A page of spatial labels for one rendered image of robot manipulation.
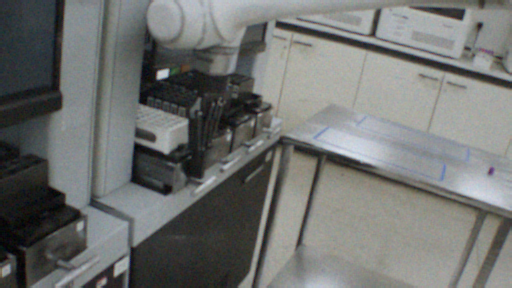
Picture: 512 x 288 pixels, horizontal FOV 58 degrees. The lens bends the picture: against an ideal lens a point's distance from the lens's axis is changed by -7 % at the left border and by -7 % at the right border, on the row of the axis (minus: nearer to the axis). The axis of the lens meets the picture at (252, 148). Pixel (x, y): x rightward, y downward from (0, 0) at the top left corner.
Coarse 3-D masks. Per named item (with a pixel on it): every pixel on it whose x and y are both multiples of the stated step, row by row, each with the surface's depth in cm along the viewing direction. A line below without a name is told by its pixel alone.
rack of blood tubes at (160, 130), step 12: (144, 108) 112; (144, 120) 105; (156, 120) 106; (168, 120) 107; (180, 120) 109; (144, 132) 113; (156, 132) 102; (168, 132) 101; (180, 132) 105; (144, 144) 104; (156, 144) 103; (168, 144) 102
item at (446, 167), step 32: (320, 128) 136; (352, 128) 141; (384, 128) 148; (288, 160) 127; (320, 160) 169; (352, 160) 119; (384, 160) 121; (416, 160) 126; (448, 160) 131; (480, 160) 136; (448, 192) 111; (480, 192) 112; (480, 224) 150; (320, 256) 175
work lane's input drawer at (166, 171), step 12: (180, 144) 106; (132, 156) 104; (144, 156) 103; (156, 156) 103; (168, 156) 101; (180, 156) 102; (132, 168) 105; (144, 168) 103; (156, 168) 102; (168, 168) 101; (180, 168) 102; (168, 180) 102; (180, 180) 104; (192, 180) 107; (216, 180) 111; (192, 192) 102
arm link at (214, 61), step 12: (204, 48) 93; (216, 48) 92; (228, 48) 93; (192, 60) 96; (204, 60) 94; (216, 60) 93; (228, 60) 94; (204, 72) 96; (216, 72) 94; (228, 72) 95
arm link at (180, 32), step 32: (160, 0) 72; (192, 0) 72; (224, 0) 74; (256, 0) 74; (288, 0) 74; (320, 0) 76; (352, 0) 77; (384, 0) 79; (416, 0) 79; (448, 0) 77; (480, 0) 75; (160, 32) 73; (192, 32) 73; (224, 32) 76
